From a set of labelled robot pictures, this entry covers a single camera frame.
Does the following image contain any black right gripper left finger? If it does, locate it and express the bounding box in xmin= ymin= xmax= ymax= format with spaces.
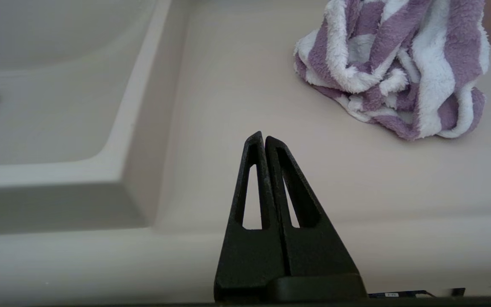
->
xmin=214 ymin=131 xmax=291 ymax=302

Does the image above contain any purple white striped towel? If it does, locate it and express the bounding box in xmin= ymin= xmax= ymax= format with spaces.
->
xmin=294 ymin=0 xmax=490 ymax=141

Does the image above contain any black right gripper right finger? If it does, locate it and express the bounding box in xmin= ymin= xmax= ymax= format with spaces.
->
xmin=265 ymin=136 xmax=367 ymax=299

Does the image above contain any beige ceramic sink basin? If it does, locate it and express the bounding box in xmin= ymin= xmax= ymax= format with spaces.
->
xmin=0 ymin=0 xmax=191 ymax=236

